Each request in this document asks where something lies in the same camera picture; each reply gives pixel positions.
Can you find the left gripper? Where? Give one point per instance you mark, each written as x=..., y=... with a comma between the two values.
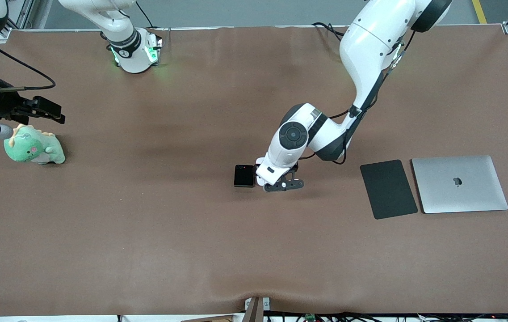
x=295, y=168

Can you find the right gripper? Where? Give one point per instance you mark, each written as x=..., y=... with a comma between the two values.
x=4, y=106

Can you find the black phone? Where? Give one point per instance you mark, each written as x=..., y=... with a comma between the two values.
x=244, y=175

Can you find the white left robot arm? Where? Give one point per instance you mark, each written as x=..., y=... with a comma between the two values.
x=370, y=44

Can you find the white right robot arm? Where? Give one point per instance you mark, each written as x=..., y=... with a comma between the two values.
x=128, y=44

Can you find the black mouse pad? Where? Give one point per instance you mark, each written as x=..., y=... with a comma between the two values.
x=388, y=190

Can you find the green dinosaur plush toy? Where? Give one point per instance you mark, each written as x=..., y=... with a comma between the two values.
x=30, y=147

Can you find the brown table cover mat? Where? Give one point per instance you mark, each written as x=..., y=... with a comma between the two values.
x=191, y=246

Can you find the silver laptop with apple logo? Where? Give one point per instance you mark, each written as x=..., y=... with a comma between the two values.
x=472, y=197

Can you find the metal bracket with brown post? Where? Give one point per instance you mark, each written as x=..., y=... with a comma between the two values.
x=256, y=311

